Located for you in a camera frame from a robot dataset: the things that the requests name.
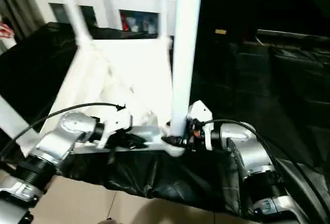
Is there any white plastic table top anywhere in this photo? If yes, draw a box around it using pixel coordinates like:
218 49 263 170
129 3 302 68
22 38 186 158

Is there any white plastic table leg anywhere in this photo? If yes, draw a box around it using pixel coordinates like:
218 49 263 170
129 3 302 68
58 0 94 48
169 0 204 137
0 95 39 155
158 0 173 43

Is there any black mat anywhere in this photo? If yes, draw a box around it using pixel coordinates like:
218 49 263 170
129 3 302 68
0 22 330 222

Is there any white glass-door cabinet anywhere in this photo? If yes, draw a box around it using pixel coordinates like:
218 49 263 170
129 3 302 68
29 0 180 36

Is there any black metal bar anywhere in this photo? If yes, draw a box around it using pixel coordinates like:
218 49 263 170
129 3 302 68
256 29 330 42

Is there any grey curtain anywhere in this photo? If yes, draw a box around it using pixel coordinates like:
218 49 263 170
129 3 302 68
0 0 47 42

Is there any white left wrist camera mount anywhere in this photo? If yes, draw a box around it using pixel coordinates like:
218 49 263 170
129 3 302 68
97 107 134 149

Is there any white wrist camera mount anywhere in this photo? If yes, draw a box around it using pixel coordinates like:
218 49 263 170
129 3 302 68
97 107 134 149
186 100 214 151

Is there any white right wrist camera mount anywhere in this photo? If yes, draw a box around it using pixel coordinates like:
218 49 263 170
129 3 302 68
186 100 214 151

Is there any black left wrist camera cable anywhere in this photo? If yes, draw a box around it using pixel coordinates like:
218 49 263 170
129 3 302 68
0 102 127 160

